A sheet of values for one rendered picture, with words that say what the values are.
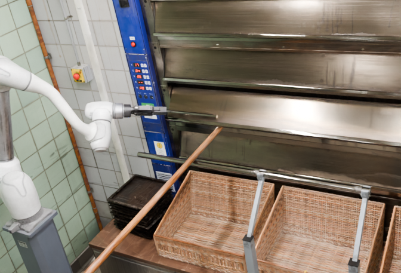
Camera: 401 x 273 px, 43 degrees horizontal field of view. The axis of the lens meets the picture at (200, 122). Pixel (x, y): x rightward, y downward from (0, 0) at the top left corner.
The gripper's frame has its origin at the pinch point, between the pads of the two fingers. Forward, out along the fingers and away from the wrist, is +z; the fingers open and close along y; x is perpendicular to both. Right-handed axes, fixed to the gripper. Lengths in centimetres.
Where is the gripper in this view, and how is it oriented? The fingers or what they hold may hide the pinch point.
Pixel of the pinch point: (160, 110)
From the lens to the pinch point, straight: 287.5
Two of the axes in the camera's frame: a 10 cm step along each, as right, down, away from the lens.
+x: 0.2, 9.7, -2.5
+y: -0.9, 2.5, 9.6
